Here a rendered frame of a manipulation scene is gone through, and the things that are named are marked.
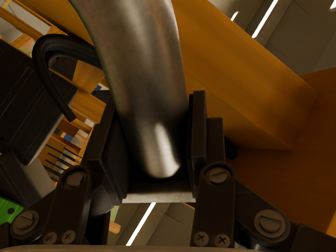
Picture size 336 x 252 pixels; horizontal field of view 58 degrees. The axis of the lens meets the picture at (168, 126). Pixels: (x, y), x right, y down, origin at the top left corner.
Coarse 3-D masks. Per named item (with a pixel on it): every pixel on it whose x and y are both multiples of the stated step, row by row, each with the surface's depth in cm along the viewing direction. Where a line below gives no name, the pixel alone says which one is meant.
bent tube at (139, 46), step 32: (96, 0) 9; (128, 0) 9; (160, 0) 9; (96, 32) 9; (128, 32) 9; (160, 32) 10; (128, 64) 10; (160, 64) 10; (128, 96) 11; (160, 96) 11; (128, 128) 12; (160, 128) 12; (160, 160) 13; (128, 192) 14; (160, 192) 14
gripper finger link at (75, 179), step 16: (64, 176) 11; (80, 176) 11; (64, 192) 11; (80, 192) 11; (64, 208) 10; (80, 208) 10; (48, 224) 10; (64, 224) 10; (80, 224) 10; (96, 224) 12; (48, 240) 9; (64, 240) 9; (80, 240) 10; (96, 240) 12
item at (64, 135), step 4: (64, 132) 846; (60, 136) 844; (64, 136) 854; (68, 136) 857; (76, 136) 860; (80, 136) 863; (68, 140) 858; (84, 140) 863; (80, 144) 860; (72, 156) 857; (64, 168) 856
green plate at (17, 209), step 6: (0, 198) 50; (6, 198) 51; (0, 204) 50; (6, 204) 51; (12, 204) 51; (18, 204) 52; (0, 210) 50; (6, 210) 51; (12, 210) 51; (18, 210) 52; (0, 216) 51; (6, 216) 51; (12, 216) 52; (0, 222) 51
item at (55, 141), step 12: (24, 36) 406; (24, 48) 405; (84, 120) 393; (72, 132) 406; (48, 144) 336; (60, 144) 344; (72, 144) 404; (84, 144) 353; (48, 156) 328; (48, 168) 306; (60, 168) 314
